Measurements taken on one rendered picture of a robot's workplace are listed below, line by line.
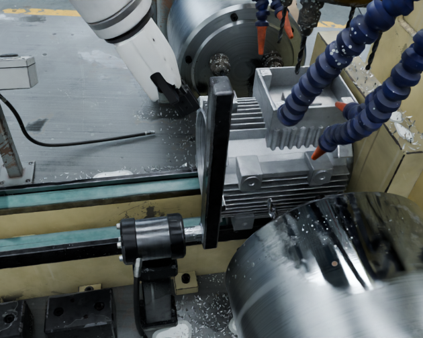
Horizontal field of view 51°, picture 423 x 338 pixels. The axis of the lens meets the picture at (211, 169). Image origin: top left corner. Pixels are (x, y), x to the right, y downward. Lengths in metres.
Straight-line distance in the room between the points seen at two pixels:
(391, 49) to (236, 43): 0.26
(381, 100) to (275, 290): 0.20
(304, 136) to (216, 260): 0.28
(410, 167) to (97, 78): 0.89
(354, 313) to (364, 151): 0.30
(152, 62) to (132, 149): 0.47
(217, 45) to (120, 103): 0.43
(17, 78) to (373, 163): 0.59
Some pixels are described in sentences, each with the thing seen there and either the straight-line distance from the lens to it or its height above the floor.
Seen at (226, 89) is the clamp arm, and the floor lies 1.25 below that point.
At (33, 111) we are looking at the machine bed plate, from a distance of 1.18.
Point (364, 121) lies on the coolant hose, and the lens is 0.42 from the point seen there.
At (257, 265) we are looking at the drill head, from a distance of 0.46.
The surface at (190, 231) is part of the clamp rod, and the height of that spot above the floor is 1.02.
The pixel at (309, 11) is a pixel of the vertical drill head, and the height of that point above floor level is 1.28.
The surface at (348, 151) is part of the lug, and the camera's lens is 0.65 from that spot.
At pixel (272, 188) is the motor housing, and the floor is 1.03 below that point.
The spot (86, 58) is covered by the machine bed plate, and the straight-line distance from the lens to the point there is 1.36.
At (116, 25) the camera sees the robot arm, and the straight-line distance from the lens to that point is 0.56.
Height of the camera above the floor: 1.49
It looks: 45 degrees down
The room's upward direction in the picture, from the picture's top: 4 degrees clockwise
